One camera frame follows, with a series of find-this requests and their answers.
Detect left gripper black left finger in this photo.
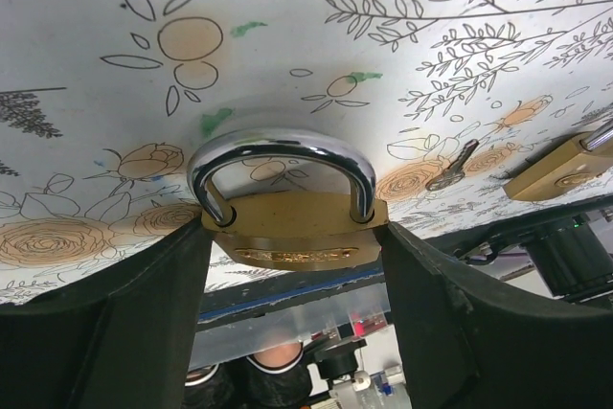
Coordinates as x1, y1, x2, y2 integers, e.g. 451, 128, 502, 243
1, 219, 212, 408

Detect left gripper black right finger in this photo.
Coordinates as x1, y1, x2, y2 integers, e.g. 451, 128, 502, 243
375, 223, 612, 408

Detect small brass padlock shackle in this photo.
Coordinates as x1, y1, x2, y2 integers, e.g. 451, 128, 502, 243
187, 127, 389, 272

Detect long shackle brass padlock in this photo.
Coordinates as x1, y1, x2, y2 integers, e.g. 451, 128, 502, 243
503, 121, 612, 202

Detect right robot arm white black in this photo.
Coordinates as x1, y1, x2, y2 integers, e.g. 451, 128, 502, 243
452, 211, 612, 305

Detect small silver key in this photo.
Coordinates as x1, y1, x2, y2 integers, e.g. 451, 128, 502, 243
425, 139, 479, 192

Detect floral patterned table mat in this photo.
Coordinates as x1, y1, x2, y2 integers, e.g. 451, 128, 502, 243
1, 0, 612, 304

